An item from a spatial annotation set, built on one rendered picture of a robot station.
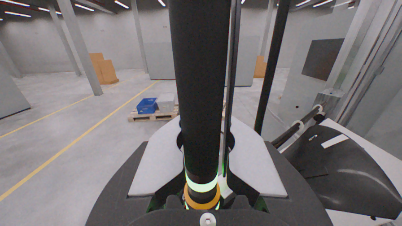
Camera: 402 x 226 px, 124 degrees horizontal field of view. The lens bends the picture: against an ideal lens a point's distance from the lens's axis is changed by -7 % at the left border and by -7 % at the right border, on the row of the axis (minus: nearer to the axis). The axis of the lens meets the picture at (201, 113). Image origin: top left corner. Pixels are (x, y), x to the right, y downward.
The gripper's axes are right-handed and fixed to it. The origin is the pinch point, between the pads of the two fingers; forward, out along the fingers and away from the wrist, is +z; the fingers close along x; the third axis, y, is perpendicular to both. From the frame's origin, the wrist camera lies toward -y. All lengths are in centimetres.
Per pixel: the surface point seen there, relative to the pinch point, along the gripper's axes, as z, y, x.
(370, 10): 37, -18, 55
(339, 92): 33, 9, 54
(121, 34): 1206, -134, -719
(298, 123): 13.9, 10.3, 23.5
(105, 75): 626, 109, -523
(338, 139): 2.5, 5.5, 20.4
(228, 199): -2.2, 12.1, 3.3
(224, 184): -0.9, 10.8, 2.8
